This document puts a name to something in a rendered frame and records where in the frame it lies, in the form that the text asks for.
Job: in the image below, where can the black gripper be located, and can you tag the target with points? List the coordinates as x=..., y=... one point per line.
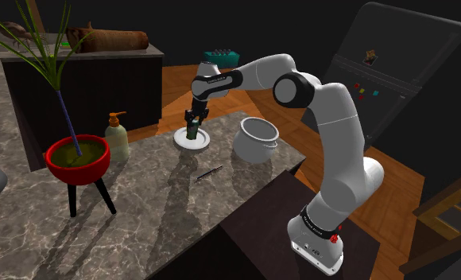
x=198, y=106

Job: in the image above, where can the dark green bottle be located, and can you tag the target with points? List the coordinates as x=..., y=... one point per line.
x=193, y=131

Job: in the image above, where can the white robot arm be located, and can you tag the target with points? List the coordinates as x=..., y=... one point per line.
x=335, y=128

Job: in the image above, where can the white round plate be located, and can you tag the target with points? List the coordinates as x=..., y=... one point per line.
x=184, y=140

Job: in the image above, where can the dark blue pen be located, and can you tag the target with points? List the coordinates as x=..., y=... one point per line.
x=208, y=173

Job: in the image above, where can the teal crate with bottles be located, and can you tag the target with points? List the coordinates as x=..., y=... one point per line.
x=222, y=59

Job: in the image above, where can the white round pot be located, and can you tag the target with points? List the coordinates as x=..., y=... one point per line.
x=255, y=145

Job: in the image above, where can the green soap dispenser bottle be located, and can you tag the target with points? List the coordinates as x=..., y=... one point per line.
x=117, y=142

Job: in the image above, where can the dark kitchen counter cabinet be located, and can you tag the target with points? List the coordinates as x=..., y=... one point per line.
x=95, y=89

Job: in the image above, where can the brown bread loaf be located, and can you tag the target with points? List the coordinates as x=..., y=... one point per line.
x=106, y=40

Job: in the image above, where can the red potted plant on legs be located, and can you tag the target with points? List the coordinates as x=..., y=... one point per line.
x=78, y=158

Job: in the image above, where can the dark robot stand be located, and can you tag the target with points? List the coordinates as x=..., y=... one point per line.
x=269, y=225

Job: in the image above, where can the brown crab figure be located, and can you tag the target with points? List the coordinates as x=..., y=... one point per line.
x=15, y=33

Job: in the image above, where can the dark refrigerator with magnets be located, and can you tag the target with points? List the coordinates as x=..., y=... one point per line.
x=389, y=77

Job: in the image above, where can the wooden cabinet with dark panels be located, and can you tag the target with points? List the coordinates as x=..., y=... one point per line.
x=443, y=225

